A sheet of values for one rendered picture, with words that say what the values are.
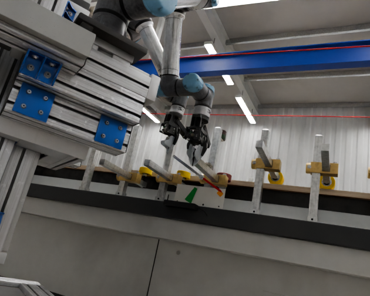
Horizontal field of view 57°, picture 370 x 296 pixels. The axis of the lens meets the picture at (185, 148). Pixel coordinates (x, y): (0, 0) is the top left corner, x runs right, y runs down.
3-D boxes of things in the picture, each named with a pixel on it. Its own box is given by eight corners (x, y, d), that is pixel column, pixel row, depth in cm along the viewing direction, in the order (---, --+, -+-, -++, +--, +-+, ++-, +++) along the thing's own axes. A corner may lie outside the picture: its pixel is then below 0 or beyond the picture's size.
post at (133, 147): (118, 204, 184) (140, 124, 199) (113, 204, 186) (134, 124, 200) (122, 205, 187) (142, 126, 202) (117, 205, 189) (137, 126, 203)
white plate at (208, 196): (222, 209, 161) (225, 188, 164) (172, 202, 171) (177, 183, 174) (222, 209, 161) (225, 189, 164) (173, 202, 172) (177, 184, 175)
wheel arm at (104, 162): (103, 166, 164) (106, 158, 165) (97, 165, 165) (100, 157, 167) (145, 188, 201) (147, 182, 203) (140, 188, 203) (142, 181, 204)
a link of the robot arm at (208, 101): (194, 81, 148) (202, 91, 156) (189, 104, 145) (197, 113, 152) (211, 80, 145) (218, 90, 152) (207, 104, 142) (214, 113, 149)
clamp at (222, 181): (224, 184, 165) (225, 175, 166) (198, 182, 170) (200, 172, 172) (227, 187, 170) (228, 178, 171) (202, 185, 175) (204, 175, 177)
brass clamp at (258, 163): (279, 169, 157) (280, 158, 159) (250, 167, 163) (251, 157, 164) (281, 172, 162) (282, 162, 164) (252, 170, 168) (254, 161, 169)
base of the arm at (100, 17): (88, 23, 99) (97, -4, 102) (73, 43, 111) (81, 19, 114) (133, 47, 107) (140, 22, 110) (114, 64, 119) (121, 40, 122)
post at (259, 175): (256, 225, 153) (269, 128, 167) (248, 224, 154) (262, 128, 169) (257, 226, 156) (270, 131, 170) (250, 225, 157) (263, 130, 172)
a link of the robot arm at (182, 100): (173, 89, 187) (187, 94, 189) (168, 107, 184) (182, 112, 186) (177, 84, 180) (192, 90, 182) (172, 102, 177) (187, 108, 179)
